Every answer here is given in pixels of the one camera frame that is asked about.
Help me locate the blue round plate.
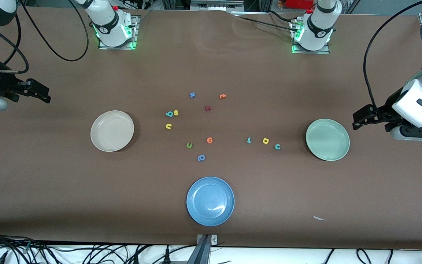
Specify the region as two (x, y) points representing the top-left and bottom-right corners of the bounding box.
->
(186, 176), (235, 227)

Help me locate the beige round plate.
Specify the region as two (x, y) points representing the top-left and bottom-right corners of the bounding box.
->
(90, 110), (135, 152)

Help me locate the aluminium profile bar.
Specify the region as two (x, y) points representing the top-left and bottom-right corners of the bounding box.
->
(186, 236), (211, 264)

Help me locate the black base cable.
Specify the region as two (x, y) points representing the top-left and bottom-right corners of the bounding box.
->
(237, 10), (301, 34)

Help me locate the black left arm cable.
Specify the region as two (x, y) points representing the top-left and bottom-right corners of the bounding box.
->
(363, 0), (422, 107)

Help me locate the grey metal rail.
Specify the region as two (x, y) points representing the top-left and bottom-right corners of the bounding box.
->
(190, 0), (244, 12)

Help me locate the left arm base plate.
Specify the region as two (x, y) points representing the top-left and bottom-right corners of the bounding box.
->
(292, 20), (330, 55)

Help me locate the green round plate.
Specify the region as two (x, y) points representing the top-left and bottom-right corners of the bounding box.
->
(306, 118), (351, 161)

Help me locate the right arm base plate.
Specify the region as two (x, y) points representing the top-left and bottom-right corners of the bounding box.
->
(99, 16), (138, 50)

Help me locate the red box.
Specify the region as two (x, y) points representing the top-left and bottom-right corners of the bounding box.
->
(285, 0), (315, 10)

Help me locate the brown table cover sheet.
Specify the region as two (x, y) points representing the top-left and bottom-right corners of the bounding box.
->
(0, 7), (422, 250)

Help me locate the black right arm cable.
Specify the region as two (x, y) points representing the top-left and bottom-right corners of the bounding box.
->
(0, 0), (89, 74)

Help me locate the metal mounting bracket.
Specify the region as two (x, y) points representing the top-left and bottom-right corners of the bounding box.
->
(197, 234), (218, 246)

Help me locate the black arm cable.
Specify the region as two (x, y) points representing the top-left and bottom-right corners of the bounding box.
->
(0, 0), (89, 74)
(363, 0), (422, 107)

